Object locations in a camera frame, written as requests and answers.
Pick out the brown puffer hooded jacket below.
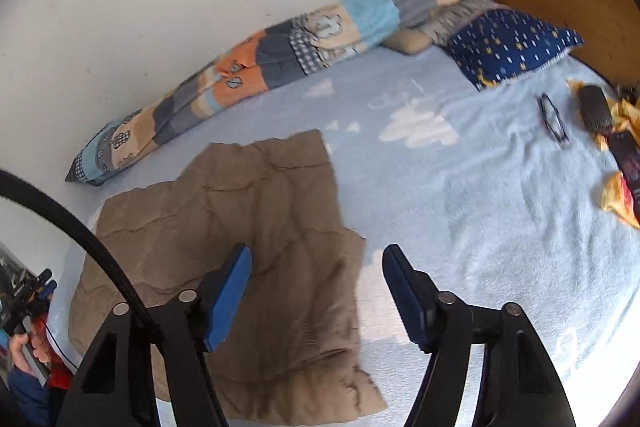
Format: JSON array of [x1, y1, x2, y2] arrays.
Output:
[[64, 130, 386, 426]]

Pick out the left forearm blue sleeve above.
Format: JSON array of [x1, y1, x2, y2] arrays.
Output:
[[8, 369, 53, 426]]

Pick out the person's left hand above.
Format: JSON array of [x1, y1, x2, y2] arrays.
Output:
[[9, 331, 51, 377]]

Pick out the light blue cloud bedsheet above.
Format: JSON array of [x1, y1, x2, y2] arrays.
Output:
[[44, 45, 640, 427]]

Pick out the black eyeglasses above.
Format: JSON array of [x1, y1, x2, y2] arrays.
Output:
[[538, 93, 570, 145]]

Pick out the dark smartphone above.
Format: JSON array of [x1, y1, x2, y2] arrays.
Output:
[[608, 131, 639, 225]]

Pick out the yellow cloth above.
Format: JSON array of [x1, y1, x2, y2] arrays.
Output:
[[566, 79, 639, 229]]

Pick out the navy star pillow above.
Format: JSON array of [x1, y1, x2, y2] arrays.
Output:
[[444, 9, 585, 91]]

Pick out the patchwork colourful duvet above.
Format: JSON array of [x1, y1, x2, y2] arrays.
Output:
[[66, 0, 462, 185]]

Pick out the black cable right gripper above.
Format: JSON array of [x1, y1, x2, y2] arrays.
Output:
[[0, 169, 158, 338]]

